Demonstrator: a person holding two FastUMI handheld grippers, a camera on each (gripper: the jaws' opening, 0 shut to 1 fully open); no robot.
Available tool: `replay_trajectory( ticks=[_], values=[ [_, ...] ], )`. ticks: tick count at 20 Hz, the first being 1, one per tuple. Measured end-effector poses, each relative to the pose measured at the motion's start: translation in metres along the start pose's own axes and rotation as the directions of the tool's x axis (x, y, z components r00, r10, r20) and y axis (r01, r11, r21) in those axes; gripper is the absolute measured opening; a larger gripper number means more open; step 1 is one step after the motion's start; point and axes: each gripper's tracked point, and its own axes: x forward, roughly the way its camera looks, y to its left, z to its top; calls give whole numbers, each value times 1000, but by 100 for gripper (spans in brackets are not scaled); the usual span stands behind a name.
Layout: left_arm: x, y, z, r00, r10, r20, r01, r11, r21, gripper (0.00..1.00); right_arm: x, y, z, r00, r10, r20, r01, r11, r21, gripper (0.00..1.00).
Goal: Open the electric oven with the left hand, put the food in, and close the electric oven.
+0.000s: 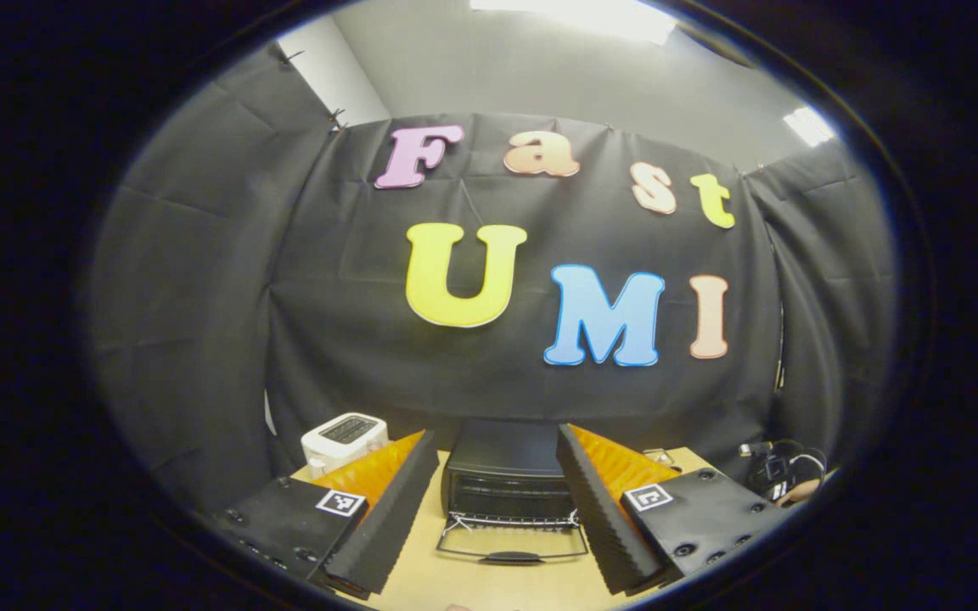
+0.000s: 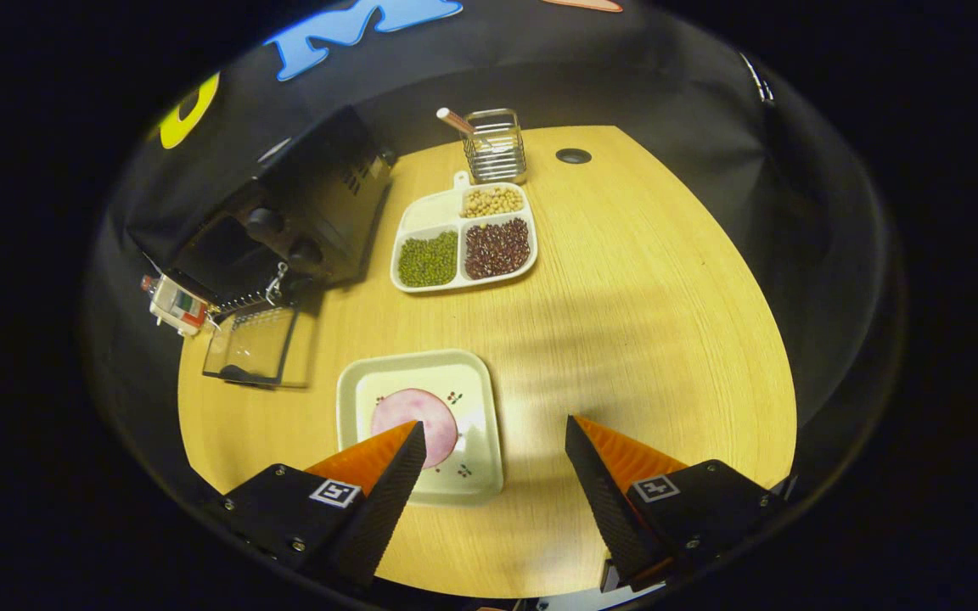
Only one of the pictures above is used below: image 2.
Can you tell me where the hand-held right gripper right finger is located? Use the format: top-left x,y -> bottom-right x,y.
564,414 -> 789,592

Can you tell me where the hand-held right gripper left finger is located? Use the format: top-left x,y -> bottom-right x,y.
203,420 -> 429,590

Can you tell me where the pink ham slice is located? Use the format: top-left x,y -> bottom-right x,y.
370,389 -> 459,469

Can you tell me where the cream square food plate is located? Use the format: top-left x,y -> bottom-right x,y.
336,349 -> 504,507

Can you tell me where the black electric oven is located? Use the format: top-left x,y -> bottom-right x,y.
124,106 -> 396,391

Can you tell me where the pile of green mung beans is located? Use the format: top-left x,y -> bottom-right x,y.
397,231 -> 459,288

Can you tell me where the pile of red beans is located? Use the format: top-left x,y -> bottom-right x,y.
464,218 -> 531,280

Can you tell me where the white toaster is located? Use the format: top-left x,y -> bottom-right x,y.
141,272 -> 211,338

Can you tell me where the white divided tray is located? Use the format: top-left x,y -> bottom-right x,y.
391,171 -> 539,294

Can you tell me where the pile of yellow soybeans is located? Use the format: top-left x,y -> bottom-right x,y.
462,187 -> 524,218

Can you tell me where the metal wire basket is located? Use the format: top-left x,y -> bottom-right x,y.
463,108 -> 529,185

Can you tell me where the pink handled stick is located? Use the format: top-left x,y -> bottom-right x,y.
436,107 -> 490,145

